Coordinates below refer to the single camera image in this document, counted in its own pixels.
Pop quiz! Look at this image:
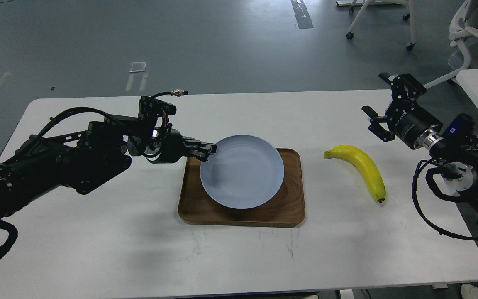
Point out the brown wooden tray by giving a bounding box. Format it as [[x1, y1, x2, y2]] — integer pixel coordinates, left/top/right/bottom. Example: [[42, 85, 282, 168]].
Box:
[[178, 148, 306, 228]]

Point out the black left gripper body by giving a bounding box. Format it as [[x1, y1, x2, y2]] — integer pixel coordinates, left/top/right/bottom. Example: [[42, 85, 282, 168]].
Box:
[[146, 129, 187, 164]]

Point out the white rolling table base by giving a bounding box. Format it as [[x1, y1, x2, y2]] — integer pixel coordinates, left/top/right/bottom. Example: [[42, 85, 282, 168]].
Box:
[[335, 0, 417, 53]]

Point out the white office chair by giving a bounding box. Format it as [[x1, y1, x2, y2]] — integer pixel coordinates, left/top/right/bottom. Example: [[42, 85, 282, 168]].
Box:
[[424, 0, 478, 89]]

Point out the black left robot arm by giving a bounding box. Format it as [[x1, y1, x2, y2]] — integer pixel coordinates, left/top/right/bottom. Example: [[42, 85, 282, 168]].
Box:
[[0, 89, 217, 260]]

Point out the yellow banana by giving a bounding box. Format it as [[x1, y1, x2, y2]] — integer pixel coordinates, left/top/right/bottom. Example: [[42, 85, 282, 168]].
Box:
[[324, 144, 386, 203]]

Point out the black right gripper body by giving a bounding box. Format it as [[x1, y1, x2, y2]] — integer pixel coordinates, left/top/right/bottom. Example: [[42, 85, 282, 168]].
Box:
[[385, 100, 443, 150]]

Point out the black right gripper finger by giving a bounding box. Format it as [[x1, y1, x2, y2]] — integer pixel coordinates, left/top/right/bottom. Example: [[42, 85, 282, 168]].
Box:
[[378, 73, 427, 102], [361, 106, 395, 142]]

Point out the light blue plate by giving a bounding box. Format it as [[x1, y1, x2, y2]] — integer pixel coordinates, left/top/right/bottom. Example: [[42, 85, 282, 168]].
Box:
[[200, 135, 285, 210]]

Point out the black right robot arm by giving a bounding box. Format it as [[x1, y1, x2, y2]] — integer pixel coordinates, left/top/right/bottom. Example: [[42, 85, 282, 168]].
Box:
[[362, 73, 478, 242]]

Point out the white shoe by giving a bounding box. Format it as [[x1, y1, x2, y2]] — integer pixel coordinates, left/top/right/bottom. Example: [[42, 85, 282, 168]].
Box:
[[460, 284, 478, 299]]

